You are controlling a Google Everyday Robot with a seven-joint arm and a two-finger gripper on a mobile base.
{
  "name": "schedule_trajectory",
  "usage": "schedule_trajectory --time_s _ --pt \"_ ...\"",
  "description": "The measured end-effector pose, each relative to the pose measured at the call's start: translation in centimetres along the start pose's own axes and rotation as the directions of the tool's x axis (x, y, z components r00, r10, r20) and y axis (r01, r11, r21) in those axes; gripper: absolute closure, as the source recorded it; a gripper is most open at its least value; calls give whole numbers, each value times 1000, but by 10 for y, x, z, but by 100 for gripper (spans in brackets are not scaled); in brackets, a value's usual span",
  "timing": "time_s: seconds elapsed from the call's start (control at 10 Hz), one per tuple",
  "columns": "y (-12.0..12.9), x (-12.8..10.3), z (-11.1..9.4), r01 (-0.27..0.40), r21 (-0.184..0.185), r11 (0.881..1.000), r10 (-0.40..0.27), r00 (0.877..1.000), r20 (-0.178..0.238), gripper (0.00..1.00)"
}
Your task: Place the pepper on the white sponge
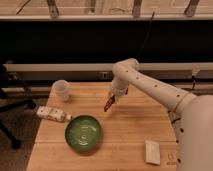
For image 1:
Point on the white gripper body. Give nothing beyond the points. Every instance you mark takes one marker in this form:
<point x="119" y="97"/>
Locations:
<point x="119" y="90"/>

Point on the red pepper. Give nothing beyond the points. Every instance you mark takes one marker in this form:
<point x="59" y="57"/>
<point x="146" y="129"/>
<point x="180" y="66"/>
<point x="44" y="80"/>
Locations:
<point x="109" y="103"/>

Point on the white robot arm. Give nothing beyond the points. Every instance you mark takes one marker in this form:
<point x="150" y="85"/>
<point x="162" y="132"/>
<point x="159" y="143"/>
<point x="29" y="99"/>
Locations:
<point x="195" y="128"/>

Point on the green bowl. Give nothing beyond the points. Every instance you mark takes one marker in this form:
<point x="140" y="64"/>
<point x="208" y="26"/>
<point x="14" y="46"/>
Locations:
<point x="83" y="133"/>

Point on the clear plastic cup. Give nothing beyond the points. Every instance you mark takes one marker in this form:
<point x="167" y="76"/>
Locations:
<point x="61" y="90"/>

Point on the white plastic bottle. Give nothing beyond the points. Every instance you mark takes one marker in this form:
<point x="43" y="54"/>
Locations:
<point x="53" y="114"/>

